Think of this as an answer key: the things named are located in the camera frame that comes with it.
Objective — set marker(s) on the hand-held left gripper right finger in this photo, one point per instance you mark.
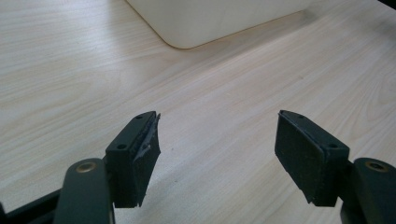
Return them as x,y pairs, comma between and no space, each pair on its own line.
306,157

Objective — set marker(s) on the white plastic container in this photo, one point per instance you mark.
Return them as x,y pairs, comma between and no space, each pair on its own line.
214,20

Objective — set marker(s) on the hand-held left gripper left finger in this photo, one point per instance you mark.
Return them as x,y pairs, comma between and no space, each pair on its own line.
132,161

